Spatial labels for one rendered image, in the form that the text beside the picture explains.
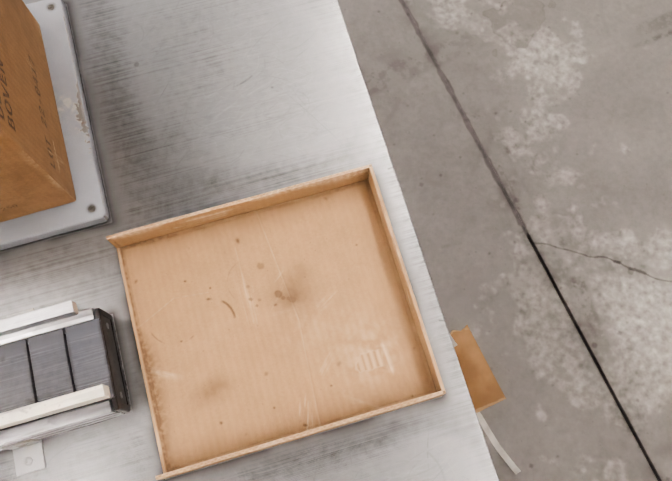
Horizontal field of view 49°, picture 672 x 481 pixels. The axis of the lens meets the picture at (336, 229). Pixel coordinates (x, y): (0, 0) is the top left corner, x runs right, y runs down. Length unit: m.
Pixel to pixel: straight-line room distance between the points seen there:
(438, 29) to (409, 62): 0.12
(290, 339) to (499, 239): 1.00
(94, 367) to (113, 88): 0.34
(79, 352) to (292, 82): 0.40
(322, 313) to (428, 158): 1.01
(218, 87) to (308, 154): 0.14
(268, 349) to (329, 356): 0.07
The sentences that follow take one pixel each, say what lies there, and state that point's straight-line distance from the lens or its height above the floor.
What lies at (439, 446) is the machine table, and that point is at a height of 0.83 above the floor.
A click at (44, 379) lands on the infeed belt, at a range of 0.81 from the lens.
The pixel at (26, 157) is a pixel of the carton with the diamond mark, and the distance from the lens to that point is 0.76.
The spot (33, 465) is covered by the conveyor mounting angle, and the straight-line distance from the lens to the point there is 0.86.
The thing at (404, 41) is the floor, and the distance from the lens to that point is 1.91.
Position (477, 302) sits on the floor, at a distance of 1.69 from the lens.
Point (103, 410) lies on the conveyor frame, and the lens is 0.79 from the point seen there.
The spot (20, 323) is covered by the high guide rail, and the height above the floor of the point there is 0.96.
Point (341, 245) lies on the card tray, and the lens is 0.82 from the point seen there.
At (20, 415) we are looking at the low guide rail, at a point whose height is 0.91.
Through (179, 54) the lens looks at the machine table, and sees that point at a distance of 0.95.
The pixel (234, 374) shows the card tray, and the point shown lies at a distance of 0.81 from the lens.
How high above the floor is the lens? 1.63
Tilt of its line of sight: 73 degrees down
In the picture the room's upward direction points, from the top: 2 degrees counter-clockwise
